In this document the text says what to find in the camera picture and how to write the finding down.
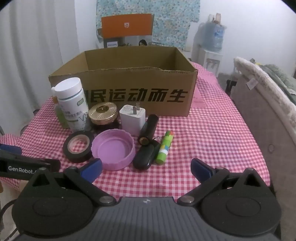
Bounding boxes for water dispenser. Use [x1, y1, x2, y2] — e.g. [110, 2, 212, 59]
[191, 44, 223, 77]

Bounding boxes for brown cardboard box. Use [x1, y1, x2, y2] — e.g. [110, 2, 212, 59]
[49, 46, 198, 116]

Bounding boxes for pink paper card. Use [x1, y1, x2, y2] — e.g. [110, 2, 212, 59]
[191, 86, 206, 108]

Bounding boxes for orange Philips box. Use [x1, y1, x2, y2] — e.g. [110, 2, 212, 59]
[97, 14, 154, 48]

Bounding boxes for purple plastic lid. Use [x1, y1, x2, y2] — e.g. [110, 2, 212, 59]
[91, 129, 135, 171]

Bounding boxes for white power adapter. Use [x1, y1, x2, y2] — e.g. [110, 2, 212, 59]
[119, 102, 146, 137]

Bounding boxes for black electrical tape roll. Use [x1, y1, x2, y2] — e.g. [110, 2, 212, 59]
[63, 131, 94, 163]

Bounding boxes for gold lid cosmetic jar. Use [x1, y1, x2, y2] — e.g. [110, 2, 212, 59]
[88, 102, 119, 132]

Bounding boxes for green liquid dropper bottle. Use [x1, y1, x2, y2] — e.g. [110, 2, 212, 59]
[51, 87, 69, 129]

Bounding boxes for green glue stick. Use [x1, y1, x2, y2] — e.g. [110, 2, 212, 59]
[155, 131, 174, 165]

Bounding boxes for red checkered tablecloth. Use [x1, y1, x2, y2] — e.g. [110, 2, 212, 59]
[1, 63, 271, 200]

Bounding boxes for white curtain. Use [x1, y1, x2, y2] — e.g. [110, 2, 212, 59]
[1, 1, 62, 135]

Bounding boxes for grey upholstered sofa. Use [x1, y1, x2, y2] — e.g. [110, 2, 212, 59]
[230, 57, 295, 240]

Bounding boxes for patterned blue cloth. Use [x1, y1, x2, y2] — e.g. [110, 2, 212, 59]
[96, 0, 201, 46]

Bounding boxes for black key fob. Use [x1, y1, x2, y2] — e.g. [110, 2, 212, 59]
[132, 140, 160, 171]

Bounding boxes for white vitamin bottle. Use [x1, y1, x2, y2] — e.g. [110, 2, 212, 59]
[53, 77, 90, 133]

